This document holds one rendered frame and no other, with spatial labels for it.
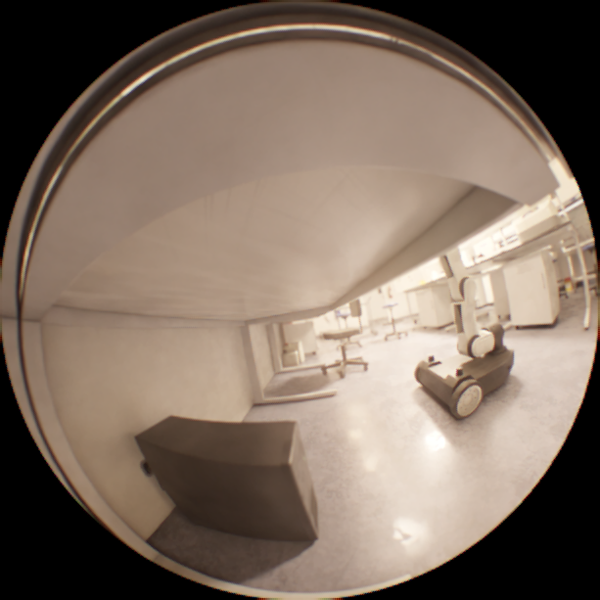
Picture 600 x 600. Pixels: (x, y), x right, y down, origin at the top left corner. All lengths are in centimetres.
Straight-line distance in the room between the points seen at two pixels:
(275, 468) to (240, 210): 37
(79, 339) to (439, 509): 111
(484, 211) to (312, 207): 18
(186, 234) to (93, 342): 52
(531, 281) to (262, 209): 244
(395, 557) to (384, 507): 21
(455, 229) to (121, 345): 82
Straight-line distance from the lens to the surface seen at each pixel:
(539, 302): 245
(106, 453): 69
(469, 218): 24
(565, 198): 468
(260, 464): 37
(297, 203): 15
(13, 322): 49
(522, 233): 242
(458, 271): 121
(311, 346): 348
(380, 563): 66
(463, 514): 74
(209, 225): 17
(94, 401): 65
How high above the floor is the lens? 64
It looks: 7 degrees up
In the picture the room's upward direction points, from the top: 10 degrees counter-clockwise
